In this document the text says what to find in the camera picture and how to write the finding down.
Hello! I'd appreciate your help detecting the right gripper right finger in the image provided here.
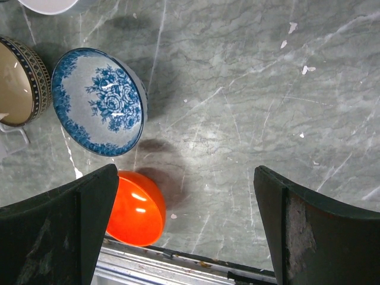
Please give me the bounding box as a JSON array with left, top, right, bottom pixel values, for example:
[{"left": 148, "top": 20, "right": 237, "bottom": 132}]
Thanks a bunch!
[{"left": 254, "top": 166, "right": 379, "bottom": 284}]

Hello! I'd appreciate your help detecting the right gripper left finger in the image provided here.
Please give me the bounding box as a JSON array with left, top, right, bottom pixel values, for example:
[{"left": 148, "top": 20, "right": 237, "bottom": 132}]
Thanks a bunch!
[{"left": 1, "top": 164, "right": 119, "bottom": 284}]

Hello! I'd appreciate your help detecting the brown patterned bowl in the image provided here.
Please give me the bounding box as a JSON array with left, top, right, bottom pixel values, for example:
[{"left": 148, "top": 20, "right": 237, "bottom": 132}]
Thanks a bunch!
[{"left": 1, "top": 36, "right": 52, "bottom": 127}]

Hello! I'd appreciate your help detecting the orange bowl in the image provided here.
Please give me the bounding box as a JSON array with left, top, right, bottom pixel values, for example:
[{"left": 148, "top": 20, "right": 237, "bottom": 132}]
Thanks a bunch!
[{"left": 106, "top": 170, "right": 166, "bottom": 246}]

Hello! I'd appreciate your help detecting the blue floral bowl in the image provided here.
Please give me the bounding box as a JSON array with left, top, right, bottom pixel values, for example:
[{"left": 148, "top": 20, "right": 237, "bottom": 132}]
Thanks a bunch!
[{"left": 52, "top": 47, "right": 148, "bottom": 157}]

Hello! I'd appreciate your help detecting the plain white bowl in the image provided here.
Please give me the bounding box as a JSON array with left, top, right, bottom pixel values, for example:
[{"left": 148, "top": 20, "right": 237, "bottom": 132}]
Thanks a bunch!
[{"left": 19, "top": 0, "right": 78, "bottom": 15}]

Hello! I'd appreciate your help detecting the aluminium mounting rail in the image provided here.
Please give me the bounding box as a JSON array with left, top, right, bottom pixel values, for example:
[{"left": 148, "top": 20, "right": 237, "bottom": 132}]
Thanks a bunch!
[{"left": 92, "top": 236, "right": 277, "bottom": 284}]

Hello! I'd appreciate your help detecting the white wire dish rack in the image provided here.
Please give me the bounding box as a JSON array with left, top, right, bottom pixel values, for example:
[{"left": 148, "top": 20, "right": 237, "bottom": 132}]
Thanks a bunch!
[{"left": 1, "top": 124, "right": 30, "bottom": 152}]

